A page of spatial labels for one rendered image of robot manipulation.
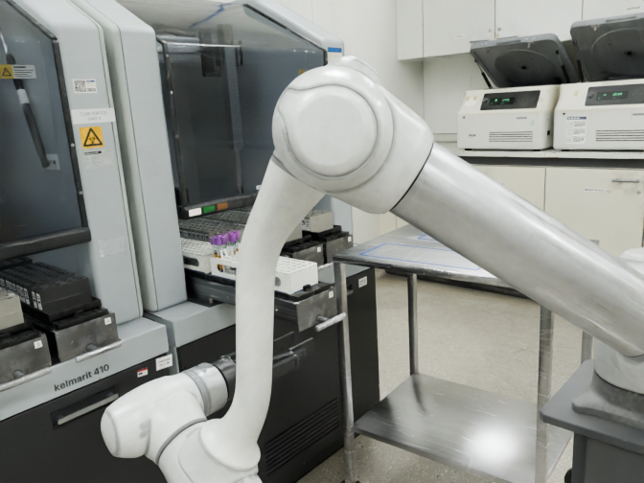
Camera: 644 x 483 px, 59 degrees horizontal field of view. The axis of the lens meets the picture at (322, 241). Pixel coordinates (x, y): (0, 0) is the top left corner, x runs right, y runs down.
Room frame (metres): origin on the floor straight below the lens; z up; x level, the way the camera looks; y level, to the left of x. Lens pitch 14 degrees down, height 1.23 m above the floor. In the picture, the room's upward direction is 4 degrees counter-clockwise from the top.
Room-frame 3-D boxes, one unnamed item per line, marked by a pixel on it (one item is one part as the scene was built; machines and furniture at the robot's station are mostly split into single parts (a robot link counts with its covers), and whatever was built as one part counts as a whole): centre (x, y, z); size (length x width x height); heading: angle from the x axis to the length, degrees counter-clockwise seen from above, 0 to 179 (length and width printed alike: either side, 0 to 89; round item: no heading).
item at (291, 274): (1.37, 0.16, 0.83); 0.30 x 0.10 x 0.06; 48
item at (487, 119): (3.58, -1.28, 1.22); 0.62 x 0.56 x 0.64; 136
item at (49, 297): (1.21, 0.59, 0.85); 0.12 x 0.02 x 0.06; 138
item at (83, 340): (1.37, 0.76, 0.78); 0.73 x 0.14 x 0.09; 48
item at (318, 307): (1.46, 0.26, 0.78); 0.73 x 0.14 x 0.09; 48
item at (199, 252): (1.58, 0.39, 0.83); 0.30 x 0.10 x 0.06; 48
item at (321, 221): (1.85, 0.00, 0.85); 0.12 x 0.02 x 0.06; 136
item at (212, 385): (0.93, 0.23, 0.75); 0.09 x 0.06 x 0.09; 47
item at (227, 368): (0.98, 0.18, 0.75); 0.09 x 0.08 x 0.07; 137
